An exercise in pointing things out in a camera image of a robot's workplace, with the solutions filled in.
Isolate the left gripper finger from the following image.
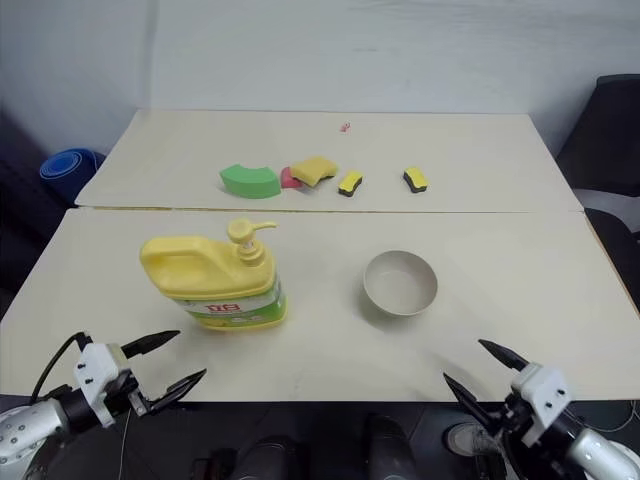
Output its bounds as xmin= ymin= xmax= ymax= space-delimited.
xmin=119 ymin=329 xmax=182 ymax=359
xmin=143 ymin=368 xmax=208 ymax=415

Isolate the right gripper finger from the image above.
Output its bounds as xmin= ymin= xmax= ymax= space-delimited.
xmin=477 ymin=338 xmax=529 ymax=374
xmin=442 ymin=371 xmax=502 ymax=427

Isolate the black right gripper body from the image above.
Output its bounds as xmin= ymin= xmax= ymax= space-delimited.
xmin=492 ymin=392 xmax=533 ymax=446

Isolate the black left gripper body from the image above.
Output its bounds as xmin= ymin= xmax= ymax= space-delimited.
xmin=110 ymin=368 xmax=153 ymax=416

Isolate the yellow detergent pump bottle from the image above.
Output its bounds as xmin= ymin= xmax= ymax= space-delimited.
xmin=139 ymin=220 xmax=289 ymax=330

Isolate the beige round bowl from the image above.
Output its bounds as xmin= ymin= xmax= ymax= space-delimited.
xmin=362 ymin=249 xmax=439 ymax=318

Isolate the white sneaker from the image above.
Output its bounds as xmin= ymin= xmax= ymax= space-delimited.
xmin=445 ymin=421 xmax=495 ymax=459

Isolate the blue rolled mat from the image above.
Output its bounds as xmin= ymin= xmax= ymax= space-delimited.
xmin=39 ymin=148 xmax=107 ymax=202

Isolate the green curved sponge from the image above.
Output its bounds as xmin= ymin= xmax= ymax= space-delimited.
xmin=218 ymin=161 xmax=282 ymax=200

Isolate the small yellow black sponge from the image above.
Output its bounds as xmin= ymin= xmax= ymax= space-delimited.
xmin=402 ymin=166 xmax=431 ymax=195
xmin=337 ymin=169 xmax=365 ymax=198

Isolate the pink sponge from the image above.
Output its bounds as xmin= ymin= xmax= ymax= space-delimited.
xmin=280 ymin=166 xmax=305 ymax=191

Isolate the black chair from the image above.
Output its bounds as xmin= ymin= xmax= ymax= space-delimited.
xmin=553 ymin=74 xmax=640 ymax=306

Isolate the large yellow sponge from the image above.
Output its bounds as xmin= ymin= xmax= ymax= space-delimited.
xmin=290 ymin=155 xmax=339 ymax=189

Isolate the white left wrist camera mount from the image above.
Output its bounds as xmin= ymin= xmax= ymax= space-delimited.
xmin=73 ymin=342 xmax=132 ymax=427

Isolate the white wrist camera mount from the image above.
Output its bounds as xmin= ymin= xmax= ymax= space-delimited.
xmin=510 ymin=363 xmax=572 ymax=448
xmin=73 ymin=342 xmax=132 ymax=427

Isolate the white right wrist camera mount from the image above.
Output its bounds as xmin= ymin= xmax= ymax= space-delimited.
xmin=510 ymin=363 xmax=572 ymax=448

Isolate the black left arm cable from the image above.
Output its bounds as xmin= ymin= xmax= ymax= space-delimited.
xmin=30 ymin=330 xmax=92 ymax=402

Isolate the thin white wire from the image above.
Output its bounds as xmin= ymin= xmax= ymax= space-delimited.
xmin=583 ymin=398 xmax=637 ymax=432

